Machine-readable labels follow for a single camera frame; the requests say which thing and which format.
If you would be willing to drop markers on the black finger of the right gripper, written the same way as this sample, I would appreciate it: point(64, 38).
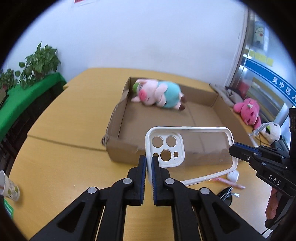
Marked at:
point(243, 155)

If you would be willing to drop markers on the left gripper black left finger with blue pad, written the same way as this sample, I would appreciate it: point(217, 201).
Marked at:
point(98, 214)

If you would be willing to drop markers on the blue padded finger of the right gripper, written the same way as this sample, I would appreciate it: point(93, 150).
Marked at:
point(246, 147)

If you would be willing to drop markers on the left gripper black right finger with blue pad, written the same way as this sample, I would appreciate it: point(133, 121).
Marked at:
point(198, 214)

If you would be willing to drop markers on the white clear phone case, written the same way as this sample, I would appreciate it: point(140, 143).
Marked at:
point(191, 154)

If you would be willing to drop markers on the black sunglasses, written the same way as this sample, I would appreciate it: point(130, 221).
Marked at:
point(227, 194)

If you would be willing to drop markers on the white desk stand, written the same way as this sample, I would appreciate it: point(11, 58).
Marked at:
point(258, 130)

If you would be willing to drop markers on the white panda plush toy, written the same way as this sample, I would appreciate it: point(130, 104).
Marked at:
point(272, 132)

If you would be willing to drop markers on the small white plastic container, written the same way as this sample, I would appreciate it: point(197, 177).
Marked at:
point(233, 176)

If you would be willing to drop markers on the pink plastic toy wand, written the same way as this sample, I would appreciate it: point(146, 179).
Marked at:
point(227, 182)

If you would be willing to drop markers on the pink strawberry bear plush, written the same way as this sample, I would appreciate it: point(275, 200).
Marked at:
point(249, 111)

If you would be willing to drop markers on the grey folded cloth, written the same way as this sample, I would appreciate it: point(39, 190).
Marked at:
point(228, 94)

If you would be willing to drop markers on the printed paper cup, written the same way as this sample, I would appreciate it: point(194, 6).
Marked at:
point(8, 188)

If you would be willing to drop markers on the brown cardboard box tray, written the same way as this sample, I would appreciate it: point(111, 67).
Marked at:
point(129, 122)

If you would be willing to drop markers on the pink pig plush toy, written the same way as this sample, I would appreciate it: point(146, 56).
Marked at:
point(163, 94)

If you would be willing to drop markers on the green cloth covered shelf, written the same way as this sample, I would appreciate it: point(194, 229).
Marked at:
point(19, 99)

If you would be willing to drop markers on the small left potted plant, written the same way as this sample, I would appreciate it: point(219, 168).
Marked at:
point(7, 79)

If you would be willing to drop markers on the green potted plant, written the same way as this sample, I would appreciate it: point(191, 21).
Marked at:
point(37, 65)

